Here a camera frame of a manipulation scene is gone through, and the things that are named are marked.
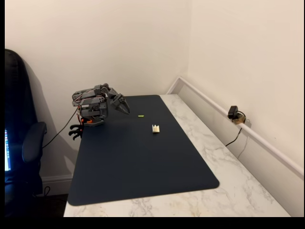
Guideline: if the black webcam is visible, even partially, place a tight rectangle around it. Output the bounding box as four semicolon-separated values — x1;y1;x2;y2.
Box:
227;105;239;120

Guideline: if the dark navy desk mat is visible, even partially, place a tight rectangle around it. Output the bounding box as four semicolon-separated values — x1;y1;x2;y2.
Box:
67;94;220;207

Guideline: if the black webcam cable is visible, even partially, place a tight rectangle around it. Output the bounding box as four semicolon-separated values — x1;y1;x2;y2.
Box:
224;110;246;147

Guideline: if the laptop with lit screen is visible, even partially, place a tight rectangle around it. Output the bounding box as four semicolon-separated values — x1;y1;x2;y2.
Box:
4;128;12;172

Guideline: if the small wooden block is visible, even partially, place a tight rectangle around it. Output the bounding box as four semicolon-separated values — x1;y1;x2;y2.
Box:
233;115;247;125

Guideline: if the black office chair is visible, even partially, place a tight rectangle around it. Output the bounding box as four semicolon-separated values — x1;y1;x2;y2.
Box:
4;49;48;217

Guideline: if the white wall ledge rail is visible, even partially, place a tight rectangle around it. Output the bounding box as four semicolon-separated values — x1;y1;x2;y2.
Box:
165;76;305;179

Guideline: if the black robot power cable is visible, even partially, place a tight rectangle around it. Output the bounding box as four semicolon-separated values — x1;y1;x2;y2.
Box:
41;107;80;149

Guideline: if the white baseboard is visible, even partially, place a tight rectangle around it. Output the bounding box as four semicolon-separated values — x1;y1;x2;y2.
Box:
41;174;73;197

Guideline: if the black table clamp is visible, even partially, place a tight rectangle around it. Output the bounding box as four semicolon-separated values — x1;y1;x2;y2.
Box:
68;124;84;142

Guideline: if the grey robot arm with base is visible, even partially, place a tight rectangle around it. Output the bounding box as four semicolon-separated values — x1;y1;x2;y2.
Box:
71;83;113;128

